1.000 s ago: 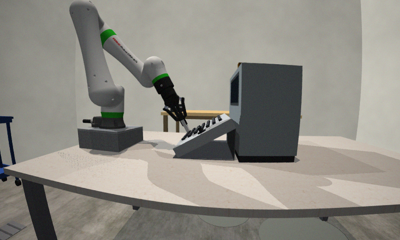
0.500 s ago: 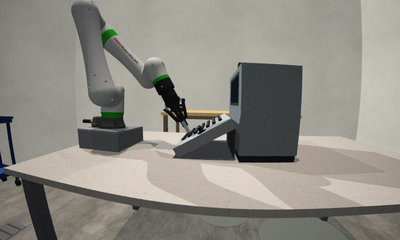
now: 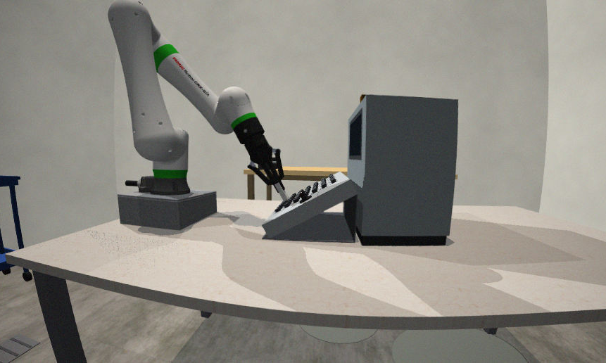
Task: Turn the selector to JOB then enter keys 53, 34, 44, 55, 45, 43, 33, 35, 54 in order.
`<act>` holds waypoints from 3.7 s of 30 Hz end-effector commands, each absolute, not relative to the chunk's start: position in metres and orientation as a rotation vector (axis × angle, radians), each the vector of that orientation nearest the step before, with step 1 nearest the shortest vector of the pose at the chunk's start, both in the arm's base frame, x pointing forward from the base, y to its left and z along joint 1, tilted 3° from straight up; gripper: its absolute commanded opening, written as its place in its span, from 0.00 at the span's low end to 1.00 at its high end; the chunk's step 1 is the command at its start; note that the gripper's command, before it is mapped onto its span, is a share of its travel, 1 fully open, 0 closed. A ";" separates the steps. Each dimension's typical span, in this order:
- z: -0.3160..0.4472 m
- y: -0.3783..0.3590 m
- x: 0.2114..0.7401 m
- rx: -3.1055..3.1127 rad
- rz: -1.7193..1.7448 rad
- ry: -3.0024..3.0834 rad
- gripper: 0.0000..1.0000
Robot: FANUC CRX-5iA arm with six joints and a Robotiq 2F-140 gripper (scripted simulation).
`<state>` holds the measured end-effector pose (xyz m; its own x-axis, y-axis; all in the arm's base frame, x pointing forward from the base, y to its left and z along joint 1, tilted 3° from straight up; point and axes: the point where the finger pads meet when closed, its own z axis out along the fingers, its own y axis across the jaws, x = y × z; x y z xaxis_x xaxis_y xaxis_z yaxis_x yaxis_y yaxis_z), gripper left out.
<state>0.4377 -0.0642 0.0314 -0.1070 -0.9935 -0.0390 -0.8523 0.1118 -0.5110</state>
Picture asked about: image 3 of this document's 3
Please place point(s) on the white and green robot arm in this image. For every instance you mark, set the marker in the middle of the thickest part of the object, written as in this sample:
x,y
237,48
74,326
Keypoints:
x,y
154,136

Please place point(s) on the dark grey control console with keypad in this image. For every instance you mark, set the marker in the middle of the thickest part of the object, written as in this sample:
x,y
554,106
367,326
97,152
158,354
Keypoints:
x,y
402,153

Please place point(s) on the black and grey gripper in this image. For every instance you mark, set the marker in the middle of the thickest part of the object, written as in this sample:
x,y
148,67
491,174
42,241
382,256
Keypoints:
x,y
261,153

